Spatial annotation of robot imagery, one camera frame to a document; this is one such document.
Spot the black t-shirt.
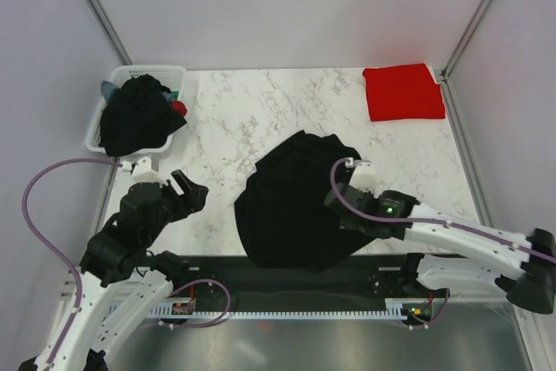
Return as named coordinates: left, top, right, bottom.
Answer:
left=235, top=130, right=372, bottom=272

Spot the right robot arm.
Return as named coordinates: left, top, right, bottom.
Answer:
left=324, top=183, right=555, bottom=315

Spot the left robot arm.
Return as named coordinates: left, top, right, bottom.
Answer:
left=20, top=170, right=209, bottom=370

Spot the red garment in basket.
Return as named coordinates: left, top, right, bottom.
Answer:
left=170, top=101, right=188, bottom=117

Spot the dark clothes pile in basket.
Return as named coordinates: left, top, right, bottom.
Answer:
left=99, top=74, right=187, bottom=157

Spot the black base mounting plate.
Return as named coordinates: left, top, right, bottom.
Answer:
left=169, top=254, right=447, bottom=312

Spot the teal garment in basket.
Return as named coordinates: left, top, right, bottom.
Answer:
left=101, top=80, right=118, bottom=103

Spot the folded red t-shirt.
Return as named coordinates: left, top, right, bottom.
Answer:
left=362, top=63, right=446, bottom=123

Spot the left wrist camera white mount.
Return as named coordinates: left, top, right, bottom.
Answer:
left=119, top=155, right=166, bottom=184

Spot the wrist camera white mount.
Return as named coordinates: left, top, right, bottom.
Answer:
left=344, top=158, right=376, bottom=193
left=119, top=155, right=166, bottom=184

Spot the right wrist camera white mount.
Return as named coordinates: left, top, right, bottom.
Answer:
left=344, top=158, right=376, bottom=193

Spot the white slotted cable duct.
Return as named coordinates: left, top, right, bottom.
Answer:
left=103, top=299, right=448, bottom=324

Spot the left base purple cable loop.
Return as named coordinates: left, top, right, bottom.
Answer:
left=158, top=278, right=231, bottom=331

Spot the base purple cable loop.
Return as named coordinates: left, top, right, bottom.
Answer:
left=158, top=278, right=231, bottom=331
left=401, top=296, right=448, bottom=331

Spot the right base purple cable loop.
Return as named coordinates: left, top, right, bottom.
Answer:
left=401, top=296, right=448, bottom=331

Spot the right aluminium frame post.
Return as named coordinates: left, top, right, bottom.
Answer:
left=438, top=0, right=522, bottom=83

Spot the aluminium frame post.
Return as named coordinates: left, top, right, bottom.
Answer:
left=85, top=0, right=133, bottom=65
left=438, top=0, right=522, bottom=83

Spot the left aluminium frame post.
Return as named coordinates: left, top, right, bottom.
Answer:
left=85, top=0, right=133, bottom=65

